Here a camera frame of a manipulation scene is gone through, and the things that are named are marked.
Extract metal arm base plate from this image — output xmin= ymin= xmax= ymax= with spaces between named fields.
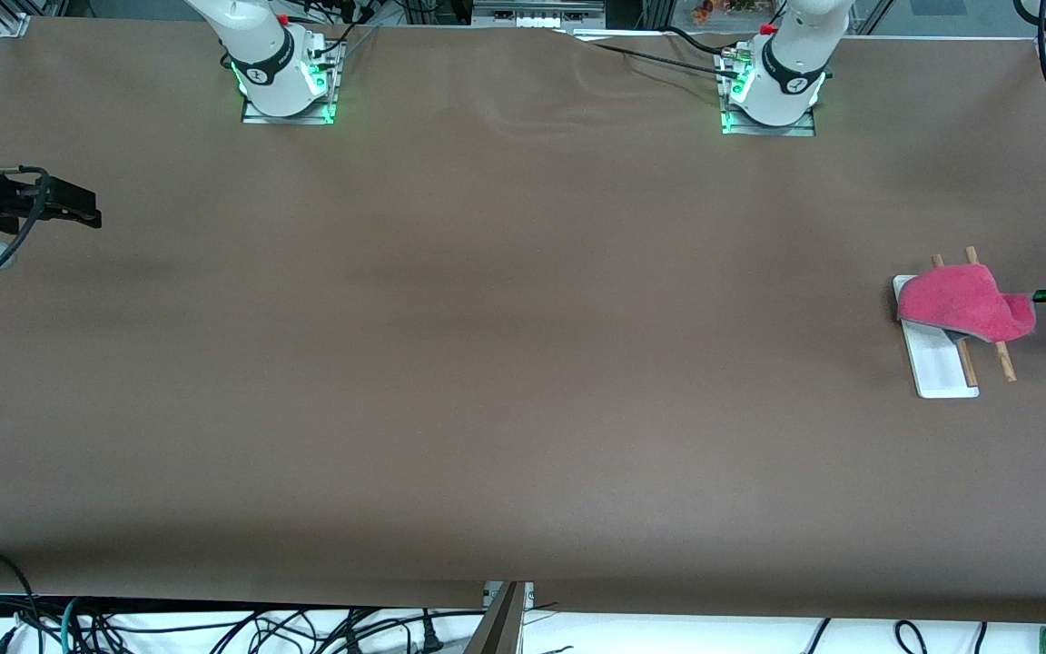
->
xmin=720 ymin=50 xmax=817 ymax=138
xmin=241 ymin=36 xmax=340 ymax=126

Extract white towel rack wooden bars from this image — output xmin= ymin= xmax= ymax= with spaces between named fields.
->
xmin=893 ymin=246 xmax=1018 ymax=400

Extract black base cable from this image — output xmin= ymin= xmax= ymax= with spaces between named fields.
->
xmin=568 ymin=25 xmax=744 ymax=83

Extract brown table cover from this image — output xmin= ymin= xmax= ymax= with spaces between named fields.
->
xmin=0 ymin=16 xmax=1046 ymax=626

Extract pink towel with grey edge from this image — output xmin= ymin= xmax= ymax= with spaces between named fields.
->
xmin=896 ymin=263 xmax=1038 ymax=344

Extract teal cable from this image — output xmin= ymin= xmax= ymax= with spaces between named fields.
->
xmin=59 ymin=595 xmax=87 ymax=654

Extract white power strip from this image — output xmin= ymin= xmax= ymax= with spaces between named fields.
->
xmin=472 ymin=0 xmax=607 ymax=29

